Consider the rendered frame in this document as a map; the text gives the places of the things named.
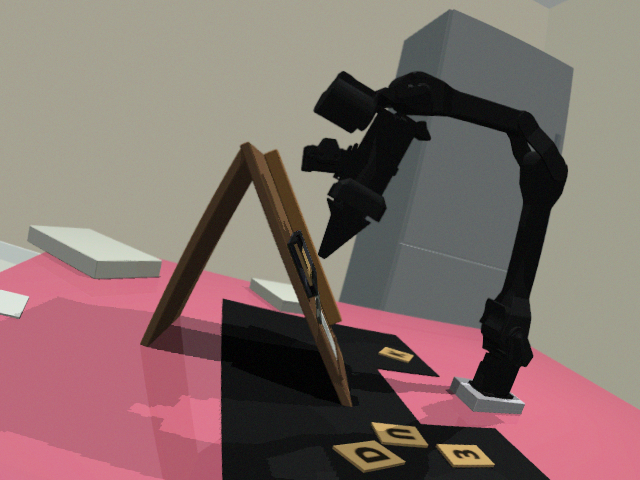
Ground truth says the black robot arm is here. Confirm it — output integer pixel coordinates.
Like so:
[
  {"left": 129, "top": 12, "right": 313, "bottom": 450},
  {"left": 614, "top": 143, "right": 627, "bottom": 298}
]
[{"left": 301, "top": 71, "right": 568, "bottom": 399}]

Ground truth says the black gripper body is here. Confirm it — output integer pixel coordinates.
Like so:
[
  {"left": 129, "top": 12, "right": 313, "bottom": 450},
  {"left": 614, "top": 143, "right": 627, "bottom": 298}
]
[{"left": 327, "top": 141, "right": 400, "bottom": 222}]

